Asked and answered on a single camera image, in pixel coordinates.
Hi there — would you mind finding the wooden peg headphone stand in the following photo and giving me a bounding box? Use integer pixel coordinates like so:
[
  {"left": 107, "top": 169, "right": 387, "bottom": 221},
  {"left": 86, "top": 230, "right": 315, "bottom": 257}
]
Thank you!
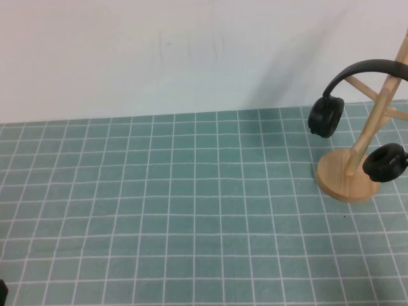
[{"left": 315, "top": 26, "right": 408, "bottom": 205}]

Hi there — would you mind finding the green white-grid tablecloth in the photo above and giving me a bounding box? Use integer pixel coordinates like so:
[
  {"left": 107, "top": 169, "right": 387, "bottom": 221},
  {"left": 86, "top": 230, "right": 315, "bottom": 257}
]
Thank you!
[{"left": 0, "top": 99, "right": 408, "bottom": 306}]

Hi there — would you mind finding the black over-ear headphones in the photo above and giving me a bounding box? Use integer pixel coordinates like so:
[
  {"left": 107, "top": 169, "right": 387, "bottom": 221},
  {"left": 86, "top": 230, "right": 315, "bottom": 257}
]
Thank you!
[{"left": 307, "top": 58, "right": 408, "bottom": 184}]

